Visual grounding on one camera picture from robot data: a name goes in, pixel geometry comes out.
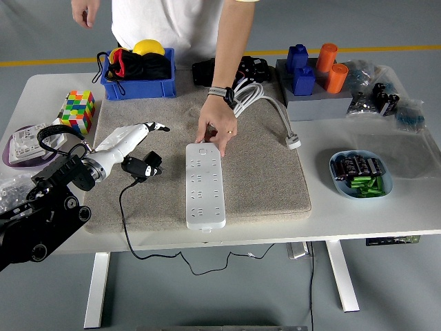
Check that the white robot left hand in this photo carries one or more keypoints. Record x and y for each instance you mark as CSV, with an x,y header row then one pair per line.
x,y
120,141

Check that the person's right hand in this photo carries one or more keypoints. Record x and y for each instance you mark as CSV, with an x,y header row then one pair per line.
x,y
86,12

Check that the person's left hand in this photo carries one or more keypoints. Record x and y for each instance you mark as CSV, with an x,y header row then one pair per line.
x,y
218,119

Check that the person's left forearm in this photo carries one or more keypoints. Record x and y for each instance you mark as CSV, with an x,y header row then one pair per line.
x,y
232,45

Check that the grey black wrist watch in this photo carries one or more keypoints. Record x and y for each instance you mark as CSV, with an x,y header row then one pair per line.
x,y
220,92

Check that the colourful puzzle cube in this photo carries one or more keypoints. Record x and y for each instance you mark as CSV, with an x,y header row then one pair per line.
x,y
77,112

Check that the blue plastic bin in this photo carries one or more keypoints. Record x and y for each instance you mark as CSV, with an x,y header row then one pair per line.
x,y
138,89

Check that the red yellow fabric item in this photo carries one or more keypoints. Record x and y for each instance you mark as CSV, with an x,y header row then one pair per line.
x,y
119,63

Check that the black electronic device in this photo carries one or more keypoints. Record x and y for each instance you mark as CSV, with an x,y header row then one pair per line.
x,y
255,69

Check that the yellow ball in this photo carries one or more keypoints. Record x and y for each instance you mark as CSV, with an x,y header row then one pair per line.
x,y
148,47

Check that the grey-brown fabric mat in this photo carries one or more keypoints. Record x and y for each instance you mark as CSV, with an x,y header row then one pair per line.
x,y
262,179

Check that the person's torso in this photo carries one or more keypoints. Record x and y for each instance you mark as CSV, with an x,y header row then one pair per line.
x,y
165,24

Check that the blue peg block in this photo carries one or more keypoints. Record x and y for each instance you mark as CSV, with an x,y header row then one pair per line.
x,y
297,58
303,82

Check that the grey peg block base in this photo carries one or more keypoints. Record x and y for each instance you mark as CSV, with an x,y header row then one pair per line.
x,y
317,107

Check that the crumpled clear plastic bag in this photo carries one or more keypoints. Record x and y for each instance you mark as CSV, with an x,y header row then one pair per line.
x,y
13,188

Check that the orange cylinder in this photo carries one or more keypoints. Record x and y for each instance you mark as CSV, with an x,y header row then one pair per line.
x,y
336,78
326,58

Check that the light blue dish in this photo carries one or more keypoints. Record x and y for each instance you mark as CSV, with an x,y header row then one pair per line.
x,y
339,188

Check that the clear bag of silver screws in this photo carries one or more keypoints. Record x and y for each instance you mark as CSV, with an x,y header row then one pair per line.
x,y
360,105

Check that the black batteries pile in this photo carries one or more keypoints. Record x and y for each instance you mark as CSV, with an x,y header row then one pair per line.
x,y
356,165

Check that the clear bag of blue parts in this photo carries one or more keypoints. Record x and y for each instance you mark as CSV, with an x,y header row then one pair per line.
x,y
360,74
410,117

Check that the white table leg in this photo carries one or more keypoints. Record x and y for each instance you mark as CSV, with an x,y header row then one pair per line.
x,y
96,289
342,276

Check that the green batteries pile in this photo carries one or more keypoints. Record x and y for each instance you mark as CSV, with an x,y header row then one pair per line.
x,y
367,186

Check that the clear bag of black capacitors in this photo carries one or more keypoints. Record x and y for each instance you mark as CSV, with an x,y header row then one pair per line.
x,y
385,98

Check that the large empty clear bag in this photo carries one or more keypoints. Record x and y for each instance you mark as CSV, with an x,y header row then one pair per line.
x,y
406,155

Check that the black table control box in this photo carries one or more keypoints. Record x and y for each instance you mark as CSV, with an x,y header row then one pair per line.
x,y
392,240

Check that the white wall socket panel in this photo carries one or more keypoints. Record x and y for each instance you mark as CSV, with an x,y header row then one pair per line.
x,y
25,146

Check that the silver metal bracket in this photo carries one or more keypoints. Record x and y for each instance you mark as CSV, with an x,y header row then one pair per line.
x,y
297,251

